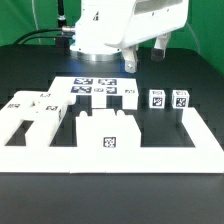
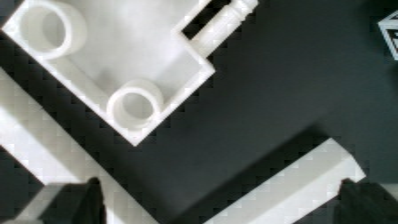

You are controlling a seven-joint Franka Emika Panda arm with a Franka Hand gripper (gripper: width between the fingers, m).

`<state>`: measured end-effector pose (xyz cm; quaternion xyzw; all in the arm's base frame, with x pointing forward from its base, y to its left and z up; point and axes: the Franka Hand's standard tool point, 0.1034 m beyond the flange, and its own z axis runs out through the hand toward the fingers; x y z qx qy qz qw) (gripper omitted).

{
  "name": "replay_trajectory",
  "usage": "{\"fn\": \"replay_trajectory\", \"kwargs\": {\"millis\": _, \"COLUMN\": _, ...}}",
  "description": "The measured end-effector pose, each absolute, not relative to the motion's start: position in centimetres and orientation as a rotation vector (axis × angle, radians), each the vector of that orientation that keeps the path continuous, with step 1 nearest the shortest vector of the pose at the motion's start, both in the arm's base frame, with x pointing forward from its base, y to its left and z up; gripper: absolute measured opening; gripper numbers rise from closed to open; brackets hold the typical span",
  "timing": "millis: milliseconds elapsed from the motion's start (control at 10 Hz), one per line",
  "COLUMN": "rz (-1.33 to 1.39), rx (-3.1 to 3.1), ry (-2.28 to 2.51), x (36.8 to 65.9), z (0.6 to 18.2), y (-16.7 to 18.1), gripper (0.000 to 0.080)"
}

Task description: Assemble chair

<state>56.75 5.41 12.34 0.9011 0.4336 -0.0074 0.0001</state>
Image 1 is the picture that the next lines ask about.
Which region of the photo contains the white chair seat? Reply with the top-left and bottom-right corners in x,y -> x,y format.
76,109 -> 141,150

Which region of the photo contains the white marker base sheet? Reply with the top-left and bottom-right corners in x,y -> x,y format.
49,77 -> 139,110

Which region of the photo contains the white chair back frame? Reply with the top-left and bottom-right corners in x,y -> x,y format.
0,91 -> 76,147

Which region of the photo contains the white U-shaped obstacle frame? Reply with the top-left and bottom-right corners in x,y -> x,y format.
0,108 -> 224,173

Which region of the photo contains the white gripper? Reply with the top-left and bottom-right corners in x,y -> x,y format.
104,0 -> 189,73

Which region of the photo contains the black cable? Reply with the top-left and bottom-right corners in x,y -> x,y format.
13,29 -> 64,46

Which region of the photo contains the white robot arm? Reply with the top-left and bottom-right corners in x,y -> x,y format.
70,0 -> 189,73

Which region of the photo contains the small white marker block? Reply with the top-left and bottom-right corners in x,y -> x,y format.
92,87 -> 106,108

